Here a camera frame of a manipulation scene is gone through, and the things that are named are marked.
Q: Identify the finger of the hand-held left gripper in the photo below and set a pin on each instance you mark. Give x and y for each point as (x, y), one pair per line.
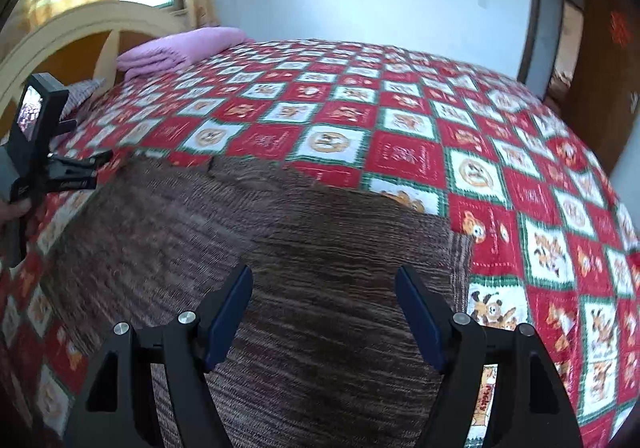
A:
(70, 184)
(80, 161)

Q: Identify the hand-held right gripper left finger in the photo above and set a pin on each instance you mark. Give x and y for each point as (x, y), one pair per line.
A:
(227, 323)

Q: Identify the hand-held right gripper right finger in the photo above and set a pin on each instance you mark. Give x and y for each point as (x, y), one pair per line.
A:
(421, 323)

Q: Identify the brown knitted sweater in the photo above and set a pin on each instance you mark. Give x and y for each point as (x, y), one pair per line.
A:
(280, 253)

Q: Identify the person's left hand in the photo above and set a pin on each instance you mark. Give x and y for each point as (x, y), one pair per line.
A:
(15, 214)

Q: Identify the striped pillow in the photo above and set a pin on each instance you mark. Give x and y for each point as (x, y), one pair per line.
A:
(85, 95)

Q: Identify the cream and wooden headboard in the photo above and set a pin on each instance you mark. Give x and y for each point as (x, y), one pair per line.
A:
(75, 33)

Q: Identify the folded pink blanket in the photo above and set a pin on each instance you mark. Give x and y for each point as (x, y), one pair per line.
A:
(180, 50)

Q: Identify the red checkered cartoon bedspread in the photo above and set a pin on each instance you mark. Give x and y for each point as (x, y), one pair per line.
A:
(400, 128)

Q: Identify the brown wooden door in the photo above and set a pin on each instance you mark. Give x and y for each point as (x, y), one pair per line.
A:
(595, 93)

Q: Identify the red paper door decoration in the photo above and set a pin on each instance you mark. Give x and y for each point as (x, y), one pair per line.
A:
(621, 29)

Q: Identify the dark door frame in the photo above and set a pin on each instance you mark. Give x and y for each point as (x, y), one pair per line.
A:
(532, 8)

